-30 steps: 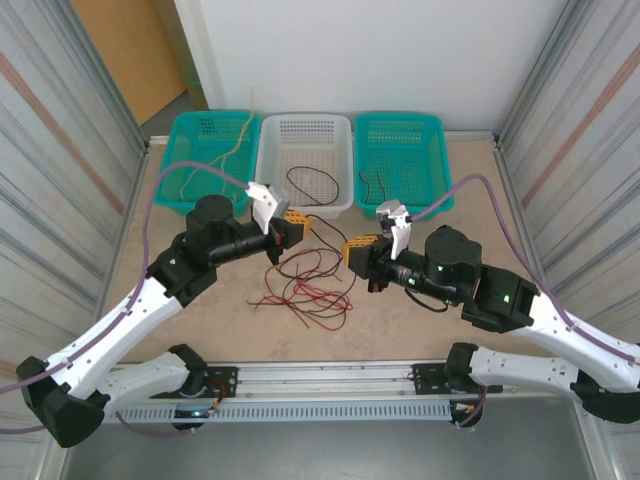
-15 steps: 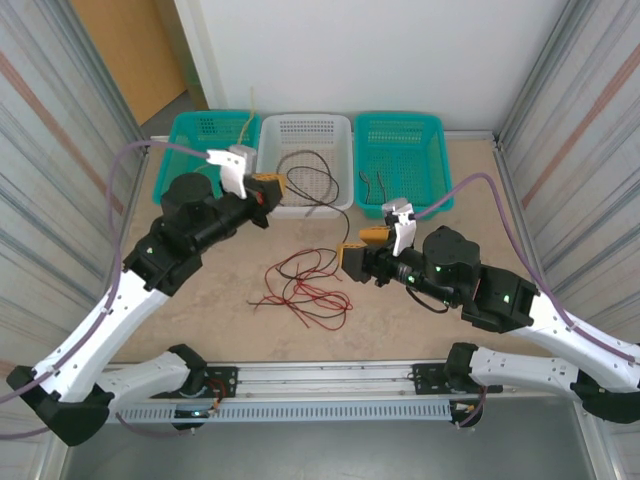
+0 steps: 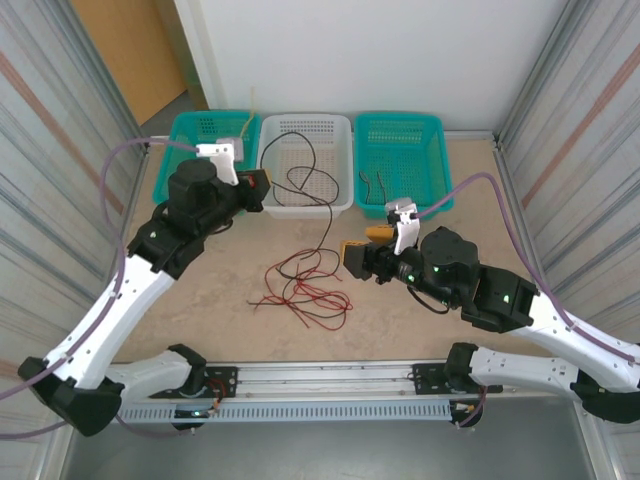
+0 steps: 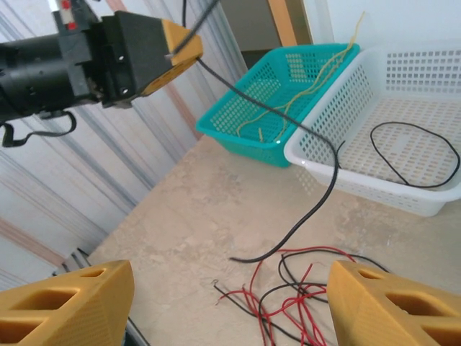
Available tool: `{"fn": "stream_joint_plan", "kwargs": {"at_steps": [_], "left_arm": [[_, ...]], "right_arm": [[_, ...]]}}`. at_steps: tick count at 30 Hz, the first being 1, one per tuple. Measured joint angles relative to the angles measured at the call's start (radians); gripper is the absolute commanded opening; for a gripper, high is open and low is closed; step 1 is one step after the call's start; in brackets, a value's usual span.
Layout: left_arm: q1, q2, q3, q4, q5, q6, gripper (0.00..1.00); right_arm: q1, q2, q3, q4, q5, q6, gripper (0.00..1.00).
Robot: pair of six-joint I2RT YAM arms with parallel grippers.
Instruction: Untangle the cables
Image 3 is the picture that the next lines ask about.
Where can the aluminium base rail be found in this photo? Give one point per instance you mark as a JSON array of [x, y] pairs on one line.
[[325, 380]]

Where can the brown wooden door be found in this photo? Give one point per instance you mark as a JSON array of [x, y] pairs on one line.
[[125, 50]]

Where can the aluminium table frame bar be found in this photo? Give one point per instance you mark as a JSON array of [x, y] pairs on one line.
[[131, 200], [470, 135], [516, 200]]

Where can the teal perforated plastic basket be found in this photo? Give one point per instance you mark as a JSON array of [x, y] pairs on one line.
[[192, 127], [415, 165]]

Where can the aluminium corner post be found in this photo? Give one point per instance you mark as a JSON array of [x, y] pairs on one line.
[[117, 100], [536, 75]]

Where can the white door frame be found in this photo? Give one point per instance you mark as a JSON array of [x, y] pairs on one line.
[[195, 45]]

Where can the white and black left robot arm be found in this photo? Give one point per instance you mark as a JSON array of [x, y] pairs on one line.
[[125, 310]]

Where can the white perforated plastic basket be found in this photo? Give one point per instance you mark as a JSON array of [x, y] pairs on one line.
[[325, 130]]

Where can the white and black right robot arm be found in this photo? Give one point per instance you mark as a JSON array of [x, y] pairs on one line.
[[560, 336]]

